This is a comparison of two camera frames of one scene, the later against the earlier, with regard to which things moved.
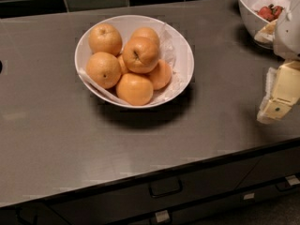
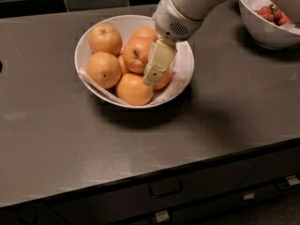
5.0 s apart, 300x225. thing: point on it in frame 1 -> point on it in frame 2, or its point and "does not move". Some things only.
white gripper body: [289, 35] -> [171, 21]
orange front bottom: [134, 89] does not move
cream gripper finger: [282, 91] -> [160, 55]
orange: [148, 33] does not move
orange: [104, 70] does not move
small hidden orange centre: [123, 67] does not move
